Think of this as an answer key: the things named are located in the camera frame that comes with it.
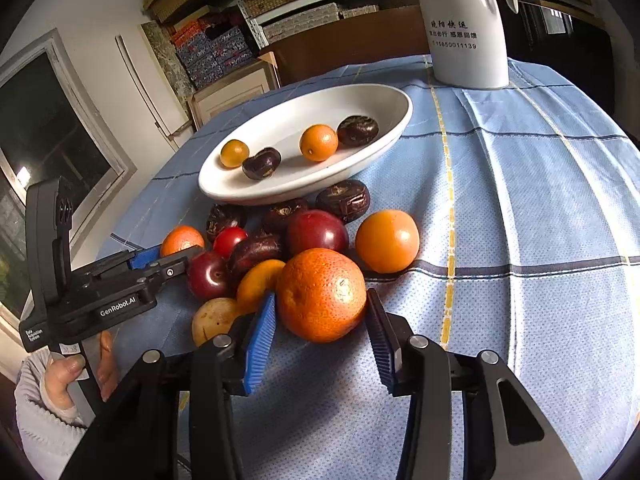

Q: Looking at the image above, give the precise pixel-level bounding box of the large orange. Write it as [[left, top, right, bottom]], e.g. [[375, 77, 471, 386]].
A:
[[275, 248, 368, 344]]

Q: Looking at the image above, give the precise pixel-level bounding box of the marble slab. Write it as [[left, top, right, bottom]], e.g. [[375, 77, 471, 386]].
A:
[[140, 20, 196, 96]]

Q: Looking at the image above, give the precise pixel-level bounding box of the small red plum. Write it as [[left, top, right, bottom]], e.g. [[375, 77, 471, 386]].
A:
[[213, 226, 249, 261]]

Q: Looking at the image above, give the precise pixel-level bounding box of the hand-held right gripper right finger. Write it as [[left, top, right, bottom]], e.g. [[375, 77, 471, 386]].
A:
[[366, 287, 583, 480]]

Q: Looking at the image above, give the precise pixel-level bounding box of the window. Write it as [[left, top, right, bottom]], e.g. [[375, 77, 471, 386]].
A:
[[0, 27, 138, 311]]

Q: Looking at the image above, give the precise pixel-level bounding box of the shelf of woven boxes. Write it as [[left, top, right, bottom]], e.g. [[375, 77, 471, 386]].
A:
[[137, 0, 421, 91]]

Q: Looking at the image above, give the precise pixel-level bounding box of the dark water chestnut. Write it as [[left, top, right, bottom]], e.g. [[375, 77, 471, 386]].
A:
[[315, 179, 372, 224], [336, 115, 380, 148], [242, 147, 282, 181], [261, 197, 311, 235], [228, 232, 287, 286], [205, 203, 247, 243]]

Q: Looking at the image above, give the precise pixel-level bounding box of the brown wooden board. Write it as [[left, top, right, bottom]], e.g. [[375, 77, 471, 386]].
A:
[[260, 5, 433, 88]]

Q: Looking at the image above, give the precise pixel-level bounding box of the white oval plate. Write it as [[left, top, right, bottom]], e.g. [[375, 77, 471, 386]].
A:
[[198, 83, 414, 206]]

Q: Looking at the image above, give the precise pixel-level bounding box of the cardboard box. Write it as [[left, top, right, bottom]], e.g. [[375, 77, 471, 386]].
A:
[[187, 57, 281, 131]]

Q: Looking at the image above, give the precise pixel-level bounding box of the blue plaid tablecloth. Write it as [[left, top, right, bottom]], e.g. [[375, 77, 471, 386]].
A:
[[95, 52, 640, 480]]

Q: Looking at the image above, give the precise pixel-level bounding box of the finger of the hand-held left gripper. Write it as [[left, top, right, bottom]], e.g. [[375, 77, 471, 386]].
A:
[[75, 245, 163, 281], [115, 247, 206, 301]]

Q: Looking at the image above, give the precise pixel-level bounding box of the small orange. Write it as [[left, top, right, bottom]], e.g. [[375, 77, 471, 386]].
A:
[[220, 139, 250, 169], [236, 259, 287, 315]]

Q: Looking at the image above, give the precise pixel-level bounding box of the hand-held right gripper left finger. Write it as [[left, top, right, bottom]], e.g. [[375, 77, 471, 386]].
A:
[[60, 291, 278, 480]]

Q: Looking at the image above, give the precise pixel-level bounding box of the person's left forearm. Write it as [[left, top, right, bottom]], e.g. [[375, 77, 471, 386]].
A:
[[14, 347, 88, 468]]

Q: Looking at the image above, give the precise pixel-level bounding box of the white thermos jug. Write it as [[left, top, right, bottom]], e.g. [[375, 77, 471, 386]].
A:
[[415, 0, 521, 91]]

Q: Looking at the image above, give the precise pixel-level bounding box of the person's left hand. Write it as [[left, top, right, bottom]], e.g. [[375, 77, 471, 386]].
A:
[[42, 330, 121, 423]]

